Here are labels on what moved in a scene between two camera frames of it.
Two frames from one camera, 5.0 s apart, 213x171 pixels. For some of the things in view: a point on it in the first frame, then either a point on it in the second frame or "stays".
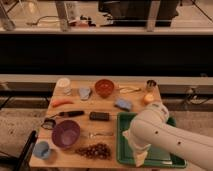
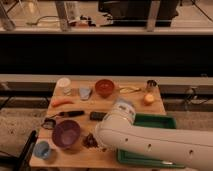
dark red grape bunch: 96,150 → 90,141
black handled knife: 68,114 stays
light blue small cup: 84,93 stays
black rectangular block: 102,116 stays
